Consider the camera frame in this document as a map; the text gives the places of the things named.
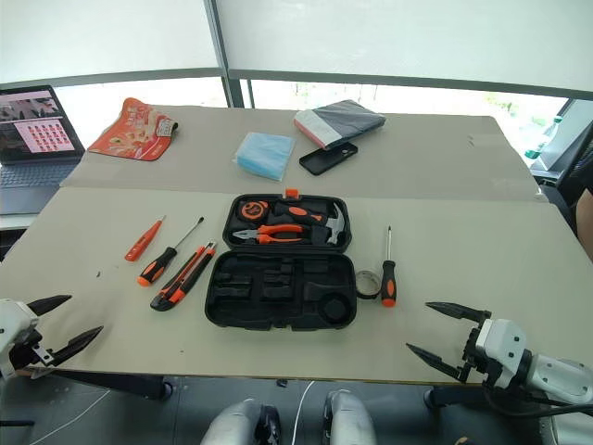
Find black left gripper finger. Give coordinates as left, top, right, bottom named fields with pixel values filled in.
left=26, top=295, right=73, bottom=318
left=44, top=325, right=105, bottom=368

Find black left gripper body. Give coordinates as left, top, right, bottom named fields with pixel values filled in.
left=7, top=333, right=52, bottom=373

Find orange handled pliers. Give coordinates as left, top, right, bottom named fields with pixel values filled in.
left=232, top=223, right=308, bottom=245

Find dark grey laptop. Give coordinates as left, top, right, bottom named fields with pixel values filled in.
left=0, top=84, right=87, bottom=217

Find blue face mask pack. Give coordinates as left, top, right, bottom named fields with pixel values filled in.
left=231, top=132, right=297, bottom=180

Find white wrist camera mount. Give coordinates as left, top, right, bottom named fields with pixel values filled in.
left=0, top=298, right=42, bottom=382
left=473, top=318, right=530, bottom=387

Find orange snack packet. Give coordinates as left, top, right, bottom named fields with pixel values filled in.
left=87, top=96, right=181, bottom=161

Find white floor cable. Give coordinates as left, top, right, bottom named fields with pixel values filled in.
left=292, top=380, right=317, bottom=445

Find dark office chair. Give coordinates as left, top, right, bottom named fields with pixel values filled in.
left=531, top=98, right=593, bottom=261

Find silver left robot leg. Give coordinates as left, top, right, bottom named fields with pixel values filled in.
left=200, top=398, right=282, bottom=445

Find orange black tape measure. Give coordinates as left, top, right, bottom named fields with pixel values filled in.
left=239, top=198, right=271, bottom=223

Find black electrical tape roll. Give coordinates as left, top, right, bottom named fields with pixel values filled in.
left=354, top=270, right=384, bottom=300

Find black phone case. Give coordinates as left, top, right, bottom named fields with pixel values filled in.
left=298, top=141, right=360, bottom=177

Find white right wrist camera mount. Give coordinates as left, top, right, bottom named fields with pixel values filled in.
left=473, top=318, right=530, bottom=387

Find silver right robot leg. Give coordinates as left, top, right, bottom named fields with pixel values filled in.
left=322, top=388, right=377, bottom=445

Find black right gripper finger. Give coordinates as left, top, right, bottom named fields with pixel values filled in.
left=406, top=342, right=470, bottom=384
left=424, top=301, right=493, bottom=322

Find claw hammer black orange handle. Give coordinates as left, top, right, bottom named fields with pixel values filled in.
left=271, top=200, right=346, bottom=247

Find silver robot leg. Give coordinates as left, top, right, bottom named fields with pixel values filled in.
left=322, top=388, right=377, bottom=445
left=200, top=398, right=282, bottom=445

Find grey window frame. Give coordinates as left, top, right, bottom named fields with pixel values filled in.
left=0, top=0, right=593, bottom=110

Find orange voltage tester screwdriver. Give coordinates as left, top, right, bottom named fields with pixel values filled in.
left=124, top=215, right=167, bottom=263

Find grey cloth in plastic bag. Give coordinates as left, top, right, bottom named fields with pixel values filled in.
left=293, top=99, right=387, bottom=151

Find orange black utility knife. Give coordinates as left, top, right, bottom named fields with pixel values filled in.
left=149, top=240, right=218, bottom=312

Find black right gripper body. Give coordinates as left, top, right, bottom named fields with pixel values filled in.
left=461, top=319, right=507, bottom=389

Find black table foot with caster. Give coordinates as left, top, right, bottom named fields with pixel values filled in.
left=423, top=384, right=488, bottom=412
left=27, top=367, right=175, bottom=402

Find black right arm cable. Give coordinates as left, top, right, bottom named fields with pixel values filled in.
left=481, top=379, right=593, bottom=421

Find black orange flathead screwdriver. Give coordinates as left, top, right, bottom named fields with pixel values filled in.
left=136, top=215, right=206, bottom=288

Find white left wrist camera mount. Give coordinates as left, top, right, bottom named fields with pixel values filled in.
left=0, top=298, right=42, bottom=382

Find black tool case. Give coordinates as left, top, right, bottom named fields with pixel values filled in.
left=203, top=187, right=358, bottom=332

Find green label plastic bottle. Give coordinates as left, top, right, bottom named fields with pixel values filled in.
left=524, top=115, right=564, bottom=159

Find black orange Phillips screwdriver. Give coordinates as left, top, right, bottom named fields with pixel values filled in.
left=380, top=225, right=397, bottom=308

